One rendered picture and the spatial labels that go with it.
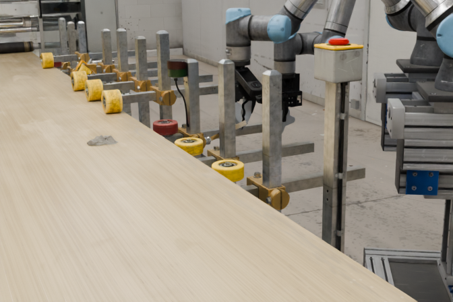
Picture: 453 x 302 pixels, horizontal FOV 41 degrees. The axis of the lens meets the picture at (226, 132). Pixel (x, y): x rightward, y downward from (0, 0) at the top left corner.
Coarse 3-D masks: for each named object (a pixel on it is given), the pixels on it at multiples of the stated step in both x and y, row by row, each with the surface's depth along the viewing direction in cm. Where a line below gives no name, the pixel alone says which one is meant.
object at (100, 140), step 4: (96, 136) 172; (100, 136) 172; (104, 136) 174; (108, 136) 175; (92, 140) 171; (96, 140) 172; (100, 140) 172; (104, 140) 171; (108, 140) 171; (112, 140) 172; (88, 144) 170; (92, 144) 170; (96, 144) 169; (100, 144) 169; (108, 144) 170
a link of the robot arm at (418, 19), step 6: (414, 6) 216; (414, 12) 215; (420, 12) 211; (408, 18) 217; (414, 18) 215; (420, 18) 212; (414, 24) 216; (420, 24) 212; (414, 30) 219; (420, 30) 212; (426, 30) 210; (432, 36) 210
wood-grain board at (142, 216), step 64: (0, 64) 337; (0, 128) 192; (64, 128) 190; (128, 128) 189; (0, 192) 134; (64, 192) 133; (128, 192) 132; (192, 192) 132; (0, 256) 103; (64, 256) 102; (128, 256) 102; (192, 256) 102; (256, 256) 101; (320, 256) 101
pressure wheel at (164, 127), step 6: (162, 120) 196; (168, 120) 196; (174, 120) 195; (156, 126) 191; (162, 126) 190; (168, 126) 190; (174, 126) 191; (156, 132) 191; (162, 132) 190; (168, 132) 190; (174, 132) 192
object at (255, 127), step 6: (246, 126) 205; (252, 126) 206; (258, 126) 207; (204, 132) 199; (210, 132) 200; (216, 132) 201; (240, 132) 205; (246, 132) 206; (252, 132) 207; (258, 132) 208; (168, 138) 193; (174, 138) 194; (180, 138) 195
